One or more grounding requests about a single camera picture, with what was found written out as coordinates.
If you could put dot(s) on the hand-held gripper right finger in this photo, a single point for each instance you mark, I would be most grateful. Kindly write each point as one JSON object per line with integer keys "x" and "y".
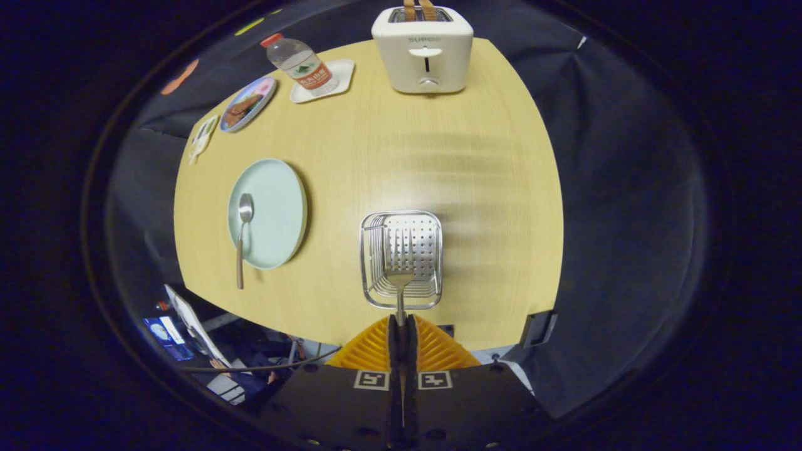
{"x": 411, "y": 351}

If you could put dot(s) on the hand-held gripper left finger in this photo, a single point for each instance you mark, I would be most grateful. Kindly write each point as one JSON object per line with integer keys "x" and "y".
{"x": 395, "y": 351}

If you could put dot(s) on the silver fork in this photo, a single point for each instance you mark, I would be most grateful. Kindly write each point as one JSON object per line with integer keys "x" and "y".
{"x": 399, "y": 282}

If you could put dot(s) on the metal mesh basket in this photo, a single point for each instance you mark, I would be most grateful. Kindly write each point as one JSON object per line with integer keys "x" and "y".
{"x": 407, "y": 232}

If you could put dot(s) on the light green plate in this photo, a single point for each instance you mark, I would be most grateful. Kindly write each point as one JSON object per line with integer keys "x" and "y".
{"x": 276, "y": 213}

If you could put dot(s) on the white board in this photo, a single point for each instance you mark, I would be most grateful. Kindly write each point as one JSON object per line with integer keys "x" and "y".
{"x": 191, "y": 326}

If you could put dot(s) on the blue lit screen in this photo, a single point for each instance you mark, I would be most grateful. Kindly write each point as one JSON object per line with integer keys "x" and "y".
{"x": 164, "y": 332}

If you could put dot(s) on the black backdrop cloth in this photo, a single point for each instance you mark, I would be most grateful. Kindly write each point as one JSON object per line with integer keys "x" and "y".
{"x": 626, "y": 219}

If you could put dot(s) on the small white square tray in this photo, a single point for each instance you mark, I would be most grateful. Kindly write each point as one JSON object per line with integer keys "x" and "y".
{"x": 341, "y": 72}

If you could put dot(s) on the brown meat pieces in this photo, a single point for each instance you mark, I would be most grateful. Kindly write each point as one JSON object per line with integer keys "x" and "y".
{"x": 241, "y": 111}

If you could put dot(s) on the small white sauce dish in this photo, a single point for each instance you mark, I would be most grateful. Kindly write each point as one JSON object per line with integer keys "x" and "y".
{"x": 203, "y": 138}

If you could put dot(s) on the blue patterned plate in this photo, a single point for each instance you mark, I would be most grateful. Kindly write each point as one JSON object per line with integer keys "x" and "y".
{"x": 260, "y": 91}

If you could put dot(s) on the clear water bottle red cap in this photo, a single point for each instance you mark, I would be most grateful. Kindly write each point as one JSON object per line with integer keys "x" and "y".
{"x": 301, "y": 66}

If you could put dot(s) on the white toaster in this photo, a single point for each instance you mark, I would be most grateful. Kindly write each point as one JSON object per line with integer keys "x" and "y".
{"x": 423, "y": 47}

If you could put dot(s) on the brown bread slice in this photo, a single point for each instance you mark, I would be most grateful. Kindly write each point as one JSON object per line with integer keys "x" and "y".
{"x": 428, "y": 11}
{"x": 410, "y": 11}

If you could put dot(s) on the black table bracket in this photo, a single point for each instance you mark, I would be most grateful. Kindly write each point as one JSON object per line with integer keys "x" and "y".
{"x": 536, "y": 330}

